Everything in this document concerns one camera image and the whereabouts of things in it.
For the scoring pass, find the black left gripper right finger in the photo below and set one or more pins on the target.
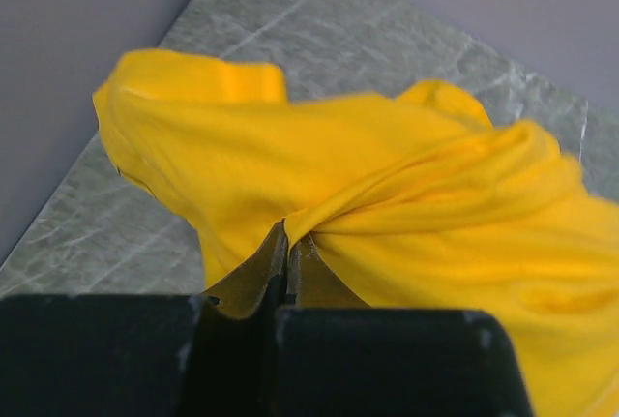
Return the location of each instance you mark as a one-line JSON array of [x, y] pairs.
[[339, 357]]

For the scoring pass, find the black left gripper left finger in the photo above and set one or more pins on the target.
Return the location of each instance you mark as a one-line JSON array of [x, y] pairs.
[[207, 354]]

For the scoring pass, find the yellow cartoon pillowcase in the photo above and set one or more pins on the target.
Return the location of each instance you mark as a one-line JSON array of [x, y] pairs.
[[414, 201]]

